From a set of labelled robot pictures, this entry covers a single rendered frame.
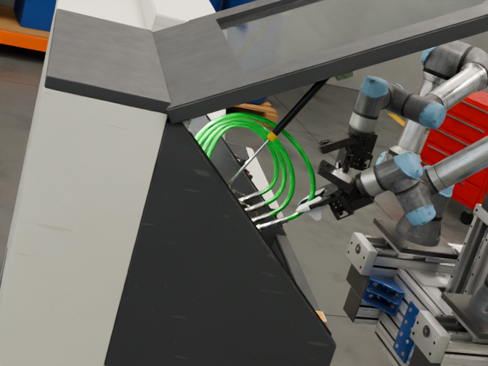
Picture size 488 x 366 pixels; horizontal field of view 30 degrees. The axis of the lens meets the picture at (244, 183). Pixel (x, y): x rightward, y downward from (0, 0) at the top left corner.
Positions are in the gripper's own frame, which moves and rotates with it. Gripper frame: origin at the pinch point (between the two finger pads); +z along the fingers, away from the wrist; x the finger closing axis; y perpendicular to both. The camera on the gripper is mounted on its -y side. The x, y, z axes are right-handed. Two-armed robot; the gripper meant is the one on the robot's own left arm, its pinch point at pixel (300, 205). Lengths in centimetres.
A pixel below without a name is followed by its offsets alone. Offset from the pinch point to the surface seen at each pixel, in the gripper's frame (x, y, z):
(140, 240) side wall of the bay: -45, -27, 19
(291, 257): 15.1, 21.3, 19.7
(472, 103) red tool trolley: 395, 147, 35
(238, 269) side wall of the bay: -36.7, -6.4, 5.7
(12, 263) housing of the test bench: -57, -39, 43
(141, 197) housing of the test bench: -43, -36, 12
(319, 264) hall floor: 213, 128, 115
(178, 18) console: 31, -57, 15
